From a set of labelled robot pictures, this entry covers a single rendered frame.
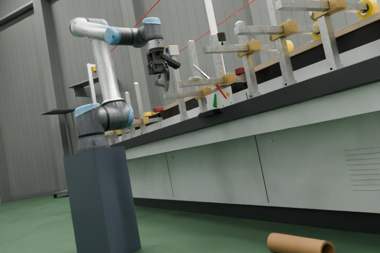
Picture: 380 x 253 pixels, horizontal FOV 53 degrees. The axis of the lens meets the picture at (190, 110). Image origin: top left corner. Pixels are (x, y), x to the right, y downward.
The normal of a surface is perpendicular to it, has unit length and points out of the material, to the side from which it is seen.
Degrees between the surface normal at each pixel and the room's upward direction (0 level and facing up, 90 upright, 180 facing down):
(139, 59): 90
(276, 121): 90
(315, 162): 90
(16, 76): 90
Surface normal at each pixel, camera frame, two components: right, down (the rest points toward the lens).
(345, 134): -0.86, 0.11
